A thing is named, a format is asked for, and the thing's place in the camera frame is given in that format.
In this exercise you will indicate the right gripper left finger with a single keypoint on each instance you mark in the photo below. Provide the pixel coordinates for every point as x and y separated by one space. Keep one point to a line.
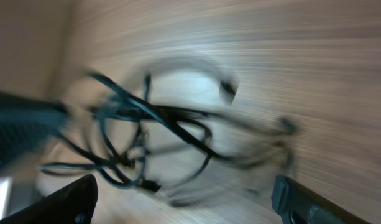
73 204

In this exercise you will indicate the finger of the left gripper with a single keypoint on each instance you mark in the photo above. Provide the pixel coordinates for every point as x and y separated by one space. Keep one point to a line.
25 123

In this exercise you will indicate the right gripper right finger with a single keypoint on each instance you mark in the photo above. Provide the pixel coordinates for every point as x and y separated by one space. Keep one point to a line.
295 203

